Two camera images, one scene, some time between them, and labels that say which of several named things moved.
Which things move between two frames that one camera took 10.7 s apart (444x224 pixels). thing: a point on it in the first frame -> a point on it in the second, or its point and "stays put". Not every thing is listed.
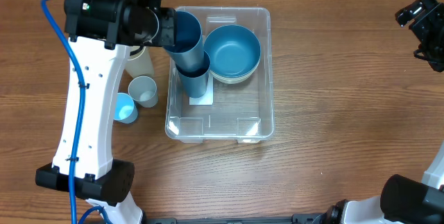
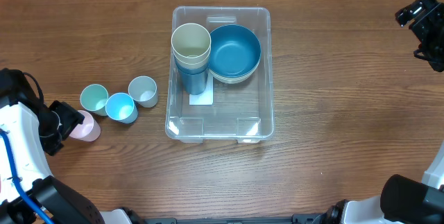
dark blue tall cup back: [188, 50] -> [193, 71]
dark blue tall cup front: [195, 81] stays put
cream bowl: [233, 80] stays put
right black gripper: [429, 10] stays put
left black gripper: [168, 36] -> [72, 119]
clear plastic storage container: [238, 112] stays put
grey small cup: [144, 90] stays put
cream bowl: [235, 80] stays put
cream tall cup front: [140, 64] -> [191, 62]
